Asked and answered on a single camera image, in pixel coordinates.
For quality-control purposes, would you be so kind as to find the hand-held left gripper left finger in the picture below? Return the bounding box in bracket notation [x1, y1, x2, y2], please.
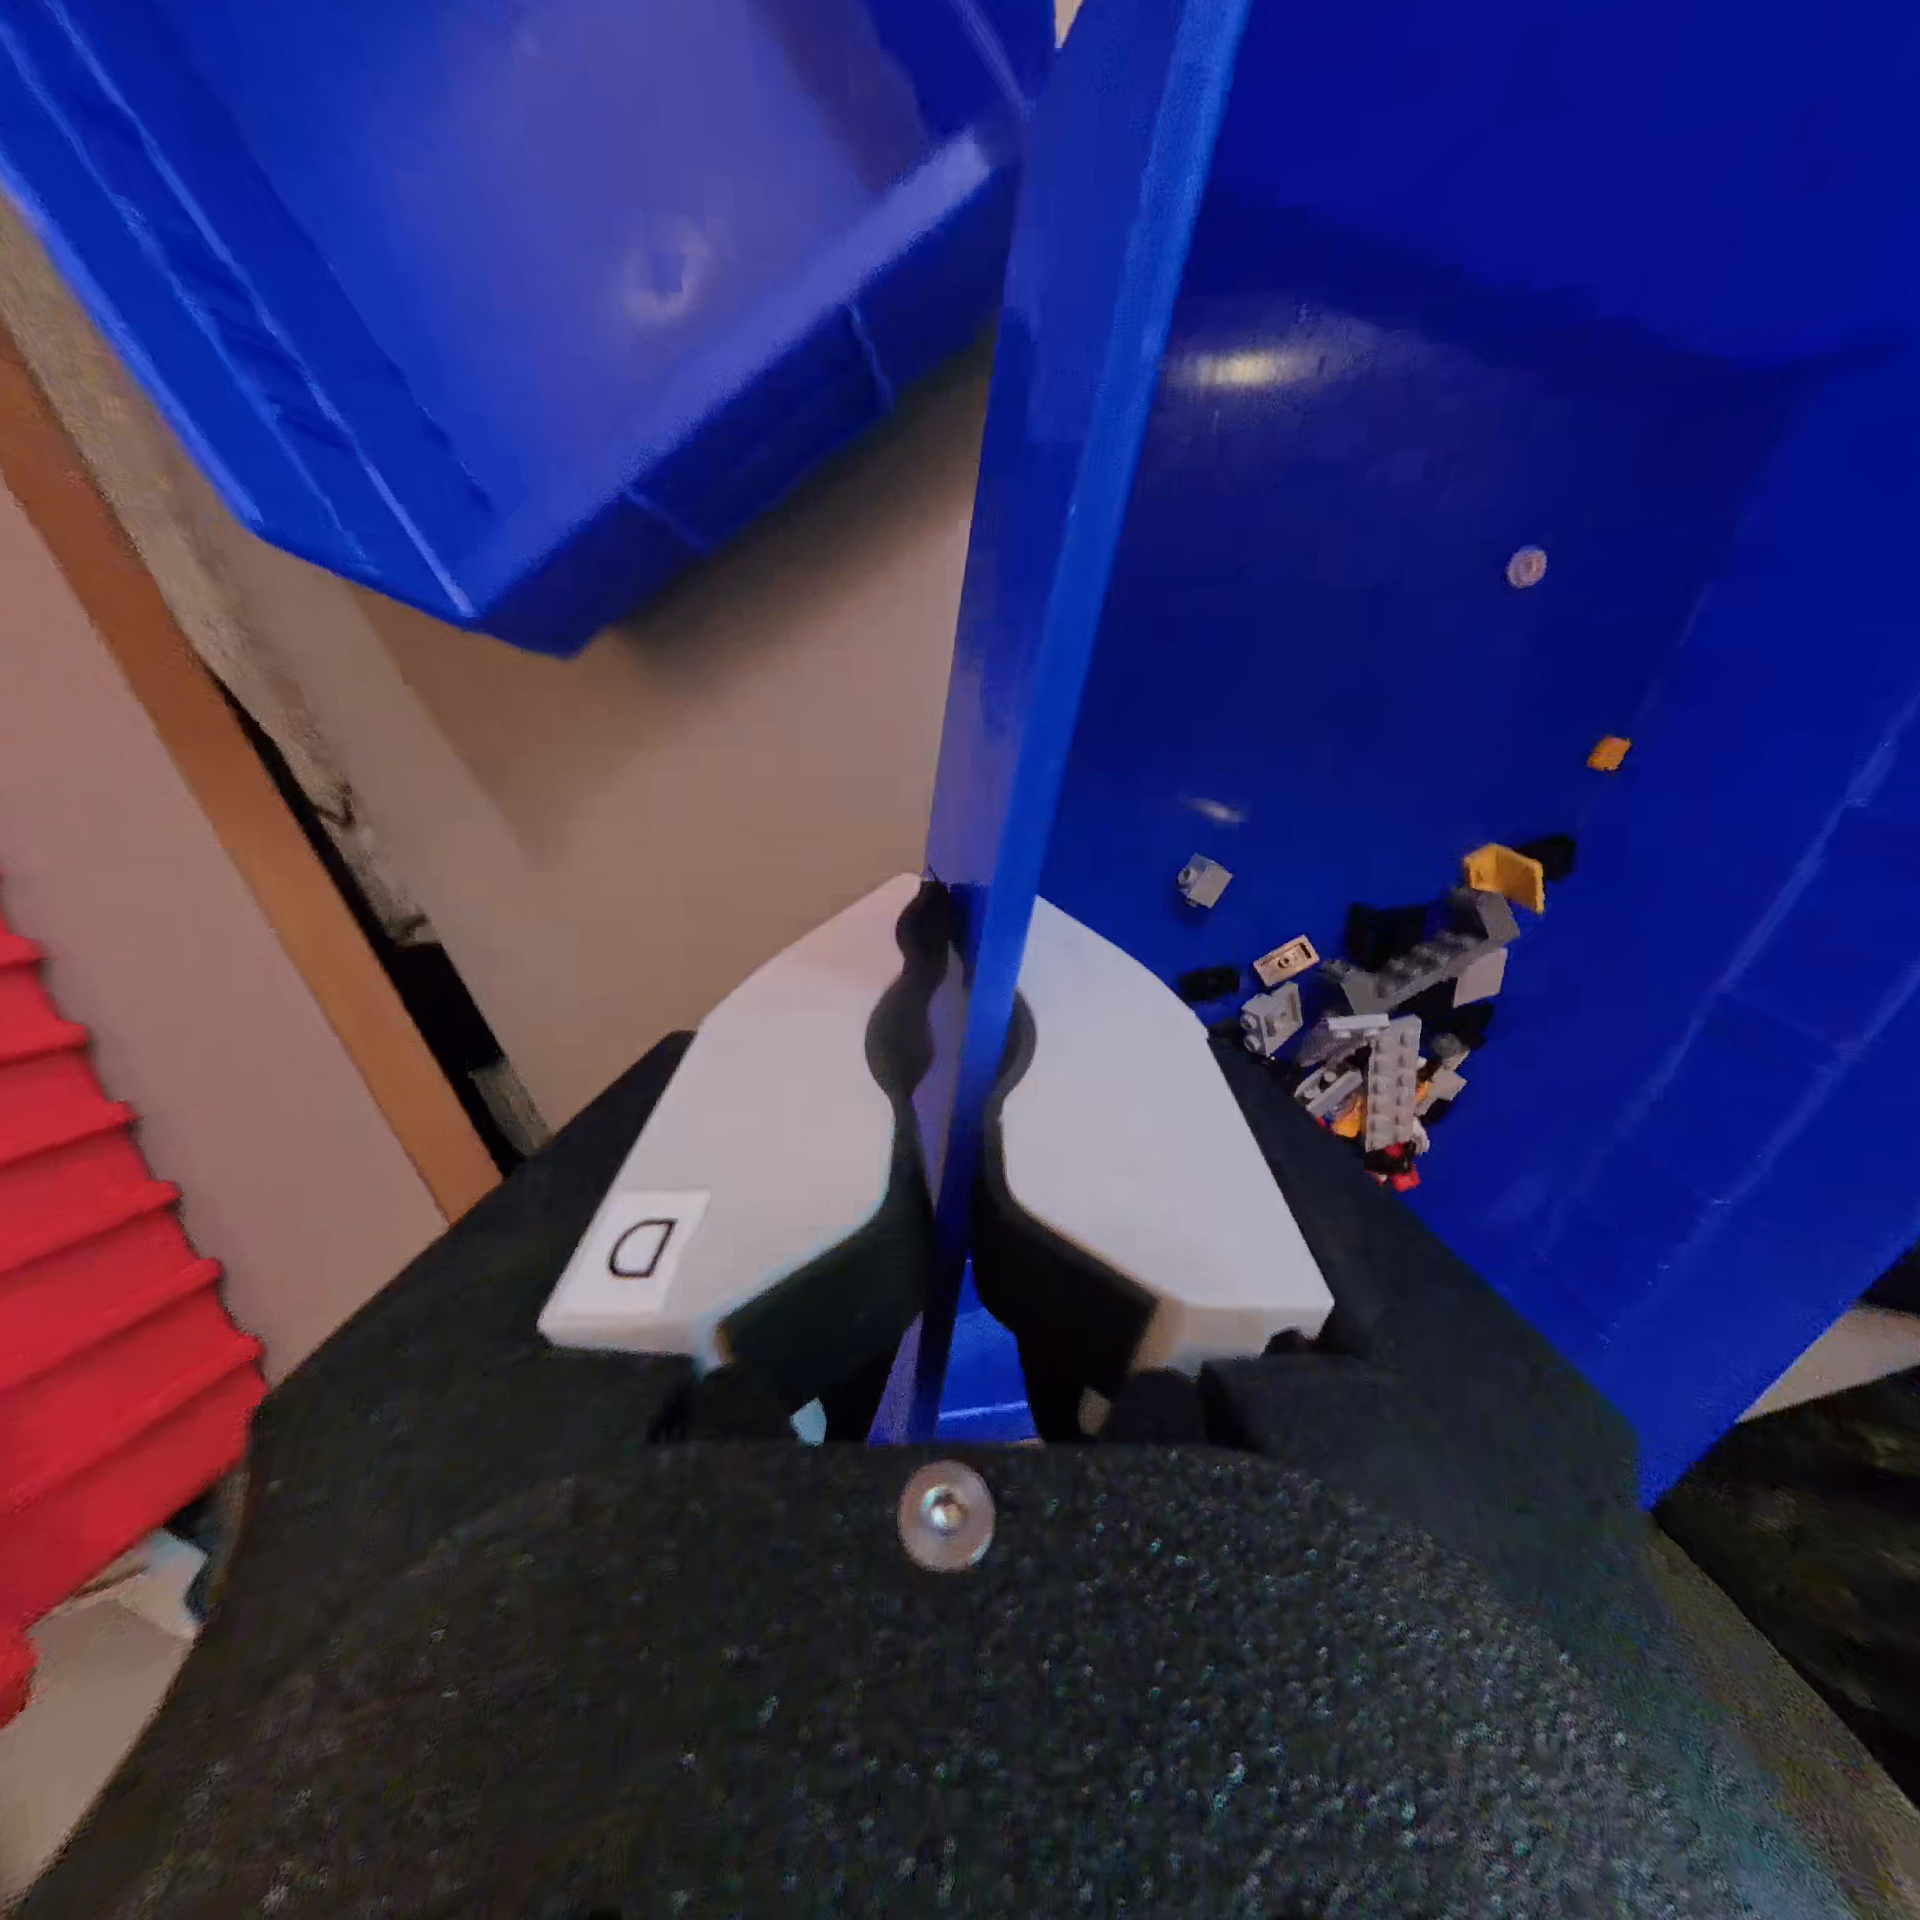
[534, 874, 962, 1430]

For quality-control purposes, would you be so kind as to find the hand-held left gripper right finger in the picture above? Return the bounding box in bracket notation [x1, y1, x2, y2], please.
[968, 894, 1337, 1438]

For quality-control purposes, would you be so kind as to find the blue plastic bin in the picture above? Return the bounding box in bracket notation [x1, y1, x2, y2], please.
[865, 0, 1920, 1513]
[0, 0, 1062, 664]

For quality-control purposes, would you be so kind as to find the grey desk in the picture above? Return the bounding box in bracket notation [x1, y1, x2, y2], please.
[0, 194, 1920, 1427]

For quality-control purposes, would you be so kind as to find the pile of mixed toy pieces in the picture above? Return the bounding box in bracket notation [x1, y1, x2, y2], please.
[1174, 836, 1580, 1197]

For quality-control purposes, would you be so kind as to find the red ribbed plastic bin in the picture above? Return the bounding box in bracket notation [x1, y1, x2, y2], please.
[0, 867, 273, 1730]

